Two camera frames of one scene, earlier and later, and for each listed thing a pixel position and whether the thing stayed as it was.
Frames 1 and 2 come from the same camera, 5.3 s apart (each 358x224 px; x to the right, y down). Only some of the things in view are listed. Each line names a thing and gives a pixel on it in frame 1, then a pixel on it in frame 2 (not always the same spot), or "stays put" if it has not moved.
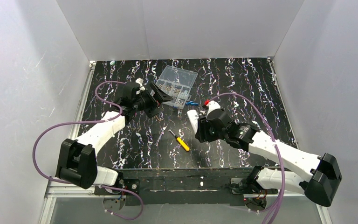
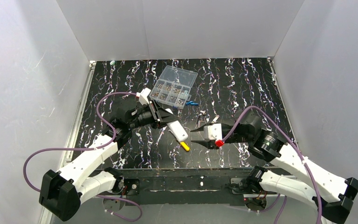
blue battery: [191, 103] stays put
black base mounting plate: [200, 186] stays put
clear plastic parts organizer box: [177, 83] stays put
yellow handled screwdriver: [180, 142] stays put
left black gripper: [153, 98] -> [159, 115]
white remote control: [193, 116] -> [178, 130]
